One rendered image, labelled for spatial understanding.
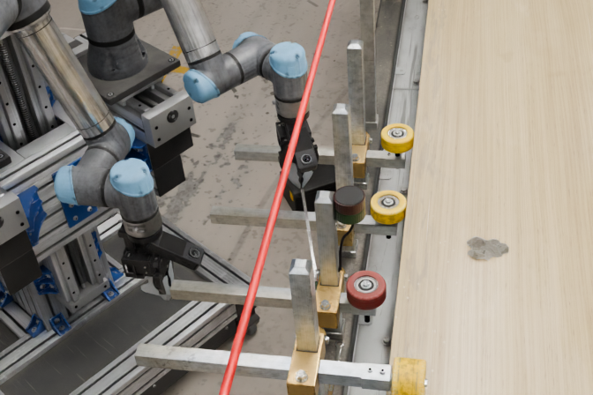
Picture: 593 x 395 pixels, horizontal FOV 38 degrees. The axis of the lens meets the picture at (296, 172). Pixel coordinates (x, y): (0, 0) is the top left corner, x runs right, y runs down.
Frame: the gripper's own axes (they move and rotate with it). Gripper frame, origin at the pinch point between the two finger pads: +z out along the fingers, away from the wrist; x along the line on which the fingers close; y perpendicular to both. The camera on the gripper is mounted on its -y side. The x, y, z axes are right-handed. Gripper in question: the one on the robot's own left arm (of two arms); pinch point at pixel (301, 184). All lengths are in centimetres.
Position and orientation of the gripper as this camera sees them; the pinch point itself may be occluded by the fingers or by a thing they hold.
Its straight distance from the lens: 200.5
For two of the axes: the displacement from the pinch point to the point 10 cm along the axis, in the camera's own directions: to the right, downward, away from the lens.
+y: -2.0, -6.2, 7.6
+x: -9.8, 1.9, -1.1
